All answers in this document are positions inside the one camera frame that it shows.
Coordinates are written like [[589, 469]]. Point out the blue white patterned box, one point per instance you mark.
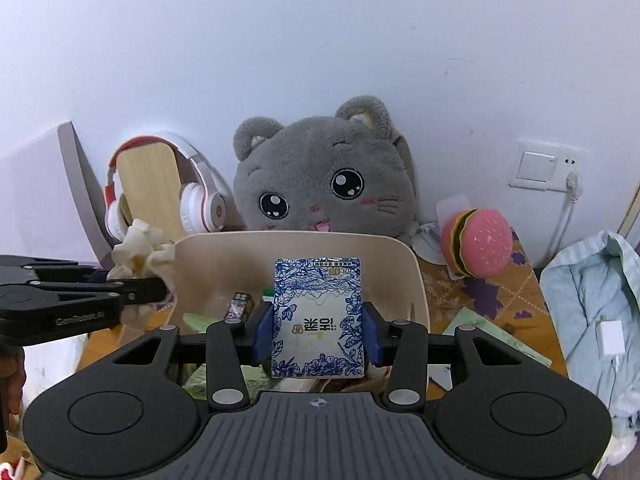
[[317, 320]]

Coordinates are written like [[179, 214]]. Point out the white charger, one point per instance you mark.
[[611, 340]]

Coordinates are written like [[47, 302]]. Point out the grey cat plush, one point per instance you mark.
[[320, 160]]

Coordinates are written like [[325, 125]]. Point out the light wooden board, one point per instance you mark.
[[147, 180]]

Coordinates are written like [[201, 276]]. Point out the clear plastic holder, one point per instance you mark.
[[450, 207]]

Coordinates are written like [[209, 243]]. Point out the cartoon print candy box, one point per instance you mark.
[[237, 306]]

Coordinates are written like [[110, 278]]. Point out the green leafy packet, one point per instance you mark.
[[197, 380]]

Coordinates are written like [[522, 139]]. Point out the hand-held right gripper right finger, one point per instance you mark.
[[372, 335]]

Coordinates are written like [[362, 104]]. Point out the pink burger toy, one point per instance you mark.
[[485, 242]]

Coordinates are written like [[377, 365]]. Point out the person's left hand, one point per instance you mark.
[[12, 375]]

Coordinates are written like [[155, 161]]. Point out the orange patterned desktop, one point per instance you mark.
[[445, 290]]

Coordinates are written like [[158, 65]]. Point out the wooden frame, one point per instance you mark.
[[632, 225]]

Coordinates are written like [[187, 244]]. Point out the beige plastic bin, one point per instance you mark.
[[220, 260]]

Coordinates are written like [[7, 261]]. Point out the white wall switch socket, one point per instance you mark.
[[535, 165]]

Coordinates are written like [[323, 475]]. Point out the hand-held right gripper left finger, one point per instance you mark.
[[264, 335]]

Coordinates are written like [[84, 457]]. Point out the white red headphones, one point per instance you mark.
[[217, 207]]

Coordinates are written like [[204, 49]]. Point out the light blue cloth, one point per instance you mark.
[[575, 290]]

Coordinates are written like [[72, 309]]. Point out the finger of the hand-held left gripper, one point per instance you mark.
[[140, 290], [50, 269]]

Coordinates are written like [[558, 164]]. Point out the green paper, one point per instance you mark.
[[480, 330]]

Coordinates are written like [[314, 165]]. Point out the white round stand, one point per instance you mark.
[[427, 247]]

